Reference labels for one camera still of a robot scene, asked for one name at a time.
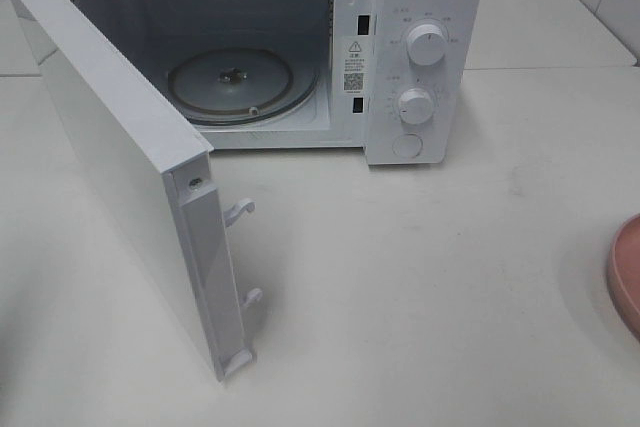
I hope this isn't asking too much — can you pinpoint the round white door button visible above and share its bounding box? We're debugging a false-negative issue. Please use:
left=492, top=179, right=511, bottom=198
left=392, top=134, right=423, bottom=159

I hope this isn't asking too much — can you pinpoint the white timer knob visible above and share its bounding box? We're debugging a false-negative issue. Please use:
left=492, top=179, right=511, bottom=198
left=397, top=88, right=434, bottom=125

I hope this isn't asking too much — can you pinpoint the white microwave door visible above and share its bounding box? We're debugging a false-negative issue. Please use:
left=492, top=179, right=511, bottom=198
left=11, top=0, right=261, bottom=380

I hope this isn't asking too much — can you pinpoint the pink round plate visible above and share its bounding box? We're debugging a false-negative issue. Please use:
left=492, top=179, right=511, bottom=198
left=606, top=215, right=639, bottom=338

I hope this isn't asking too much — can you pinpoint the glass microwave turntable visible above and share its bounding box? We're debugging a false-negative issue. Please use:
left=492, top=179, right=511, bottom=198
left=167, top=47, right=320, bottom=127

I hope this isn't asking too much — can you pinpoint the white microwave oven body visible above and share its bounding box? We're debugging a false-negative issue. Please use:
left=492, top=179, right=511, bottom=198
left=70, top=0, right=479, bottom=165

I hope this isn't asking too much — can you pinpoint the upper white power knob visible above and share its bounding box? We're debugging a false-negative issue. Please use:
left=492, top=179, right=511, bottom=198
left=406, top=20, right=448, bottom=66

